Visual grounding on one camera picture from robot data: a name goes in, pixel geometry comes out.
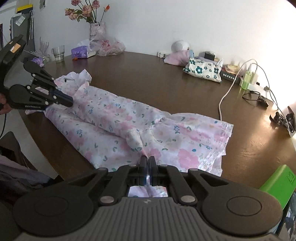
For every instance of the white charger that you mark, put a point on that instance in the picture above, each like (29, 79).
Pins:
(255, 78)

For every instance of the yellow snack box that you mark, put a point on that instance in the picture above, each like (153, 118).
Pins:
(231, 68)

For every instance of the person's body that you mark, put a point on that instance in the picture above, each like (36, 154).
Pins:
(18, 176)

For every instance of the small grey box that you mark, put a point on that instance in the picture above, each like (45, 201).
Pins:
(209, 56)

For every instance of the pink floral garment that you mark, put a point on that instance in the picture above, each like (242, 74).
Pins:
(115, 120)

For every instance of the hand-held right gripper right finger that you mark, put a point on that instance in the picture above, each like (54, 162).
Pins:
(152, 169)

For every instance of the green spray bottle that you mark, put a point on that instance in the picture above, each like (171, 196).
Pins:
(247, 80)

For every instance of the plain pink cloth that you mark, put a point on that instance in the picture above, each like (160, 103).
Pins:
(178, 58)

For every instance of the clear plastic bag red print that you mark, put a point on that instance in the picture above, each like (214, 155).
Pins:
(111, 47)

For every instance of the clear glass cup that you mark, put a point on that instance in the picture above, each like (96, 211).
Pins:
(58, 55)

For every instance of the white round lamp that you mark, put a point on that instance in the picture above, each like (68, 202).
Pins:
(179, 45)

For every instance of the dried lavender bunch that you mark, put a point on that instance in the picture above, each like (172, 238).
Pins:
(44, 49)

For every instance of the small purple packet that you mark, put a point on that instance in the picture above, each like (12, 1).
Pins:
(37, 61)

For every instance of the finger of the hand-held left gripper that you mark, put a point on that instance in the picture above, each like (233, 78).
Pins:
(47, 81)
(44, 97)

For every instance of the small white box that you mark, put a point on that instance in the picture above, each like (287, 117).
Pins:
(241, 81)

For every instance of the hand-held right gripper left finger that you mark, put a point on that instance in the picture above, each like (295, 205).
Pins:
(143, 166)

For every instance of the black plug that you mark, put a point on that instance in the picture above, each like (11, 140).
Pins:
(266, 88)

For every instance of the person's left hand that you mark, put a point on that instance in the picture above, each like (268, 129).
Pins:
(3, 104)

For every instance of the purple tissue packet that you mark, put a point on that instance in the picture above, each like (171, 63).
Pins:
(79, 52)

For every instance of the artificial flower bouquet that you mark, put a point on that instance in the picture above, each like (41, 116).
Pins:
(86, 10)

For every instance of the white stick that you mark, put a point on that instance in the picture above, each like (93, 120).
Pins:
(219, 62)

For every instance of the grey refrigerator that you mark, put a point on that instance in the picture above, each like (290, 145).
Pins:
(20, 30)

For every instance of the dark green book box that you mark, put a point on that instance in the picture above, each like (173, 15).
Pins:
(227, 76)

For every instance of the plastic wrapped flower vase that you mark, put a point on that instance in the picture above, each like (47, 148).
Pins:
(97, 32)

